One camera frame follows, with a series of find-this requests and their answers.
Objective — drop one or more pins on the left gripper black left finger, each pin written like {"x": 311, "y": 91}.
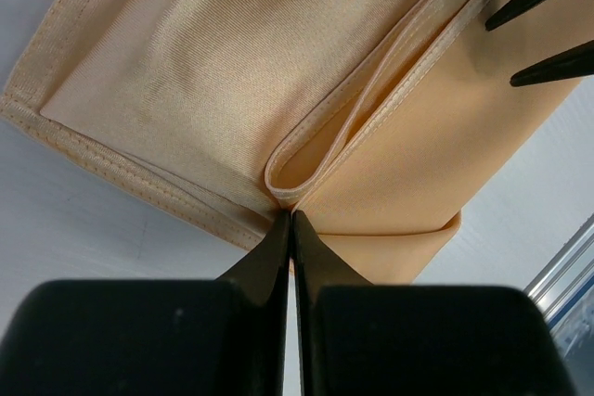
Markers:
{"x": 156, "y": 336}

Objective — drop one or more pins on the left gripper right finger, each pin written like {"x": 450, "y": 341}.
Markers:
{"x": 357, "y": 338}

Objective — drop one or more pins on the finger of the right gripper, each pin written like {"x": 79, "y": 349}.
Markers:
{"x": 574, "y": 63}

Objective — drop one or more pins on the peach satin napkin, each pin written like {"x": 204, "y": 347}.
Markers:
{"x": 379, "y": 119}

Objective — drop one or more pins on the aluminium front rail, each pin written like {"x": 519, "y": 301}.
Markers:
{"x": 567, "y": 277}

